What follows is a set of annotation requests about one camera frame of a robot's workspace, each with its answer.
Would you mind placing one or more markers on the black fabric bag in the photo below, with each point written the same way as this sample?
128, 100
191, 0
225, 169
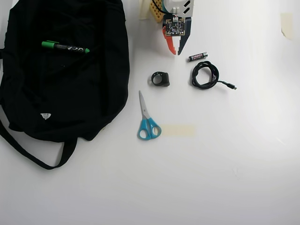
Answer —
58, 93

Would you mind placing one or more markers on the white and navy gripper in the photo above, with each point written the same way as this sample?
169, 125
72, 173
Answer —
185, 44

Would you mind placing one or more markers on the bare camera circuit board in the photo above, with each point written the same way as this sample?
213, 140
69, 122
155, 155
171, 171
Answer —
174, 27

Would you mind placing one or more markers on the short beige masking tape strip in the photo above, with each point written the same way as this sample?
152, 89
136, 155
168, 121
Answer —
287, 24

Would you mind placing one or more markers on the green capped black marker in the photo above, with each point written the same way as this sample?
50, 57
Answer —
65, 47

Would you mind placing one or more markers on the yellow perforated robot arm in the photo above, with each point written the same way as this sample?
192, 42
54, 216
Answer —
155, 14

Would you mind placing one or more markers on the long beige masking tape strip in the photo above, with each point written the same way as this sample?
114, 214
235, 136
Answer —
178, 130

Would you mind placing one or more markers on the black AAA battery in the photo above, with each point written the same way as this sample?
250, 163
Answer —
198, 57

